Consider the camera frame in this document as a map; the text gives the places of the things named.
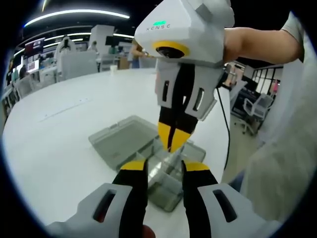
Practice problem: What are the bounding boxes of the red screen monitor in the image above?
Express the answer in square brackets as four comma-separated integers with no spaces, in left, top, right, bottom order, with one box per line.
[24,38,46,55]

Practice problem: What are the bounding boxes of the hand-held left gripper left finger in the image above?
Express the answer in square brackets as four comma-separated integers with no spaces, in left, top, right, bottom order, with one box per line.
[75,160,149,238]

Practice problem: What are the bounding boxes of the person's blue jeans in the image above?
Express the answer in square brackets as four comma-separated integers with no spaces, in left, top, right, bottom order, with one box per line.
[228,170,246,192]

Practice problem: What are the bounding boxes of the white office chair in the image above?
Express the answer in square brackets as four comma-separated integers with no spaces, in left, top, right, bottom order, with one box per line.
[233,93,275,136]

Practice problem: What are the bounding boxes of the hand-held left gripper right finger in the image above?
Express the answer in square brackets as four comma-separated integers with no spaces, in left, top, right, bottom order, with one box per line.
[181,160,258,238]

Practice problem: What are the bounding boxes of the black cable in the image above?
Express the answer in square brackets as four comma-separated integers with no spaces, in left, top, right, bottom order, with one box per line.
[216,86,231,172]

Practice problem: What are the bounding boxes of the grey transparent guide fixture box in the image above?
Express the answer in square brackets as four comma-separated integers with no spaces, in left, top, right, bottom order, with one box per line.
[88,115,207,213]

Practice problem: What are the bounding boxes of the clear plastic divider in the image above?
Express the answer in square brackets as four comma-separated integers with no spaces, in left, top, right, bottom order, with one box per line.
[160,145,186,176]

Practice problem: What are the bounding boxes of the person's left hand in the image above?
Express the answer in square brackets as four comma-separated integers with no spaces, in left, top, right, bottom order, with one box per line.
[142,225,158,238]

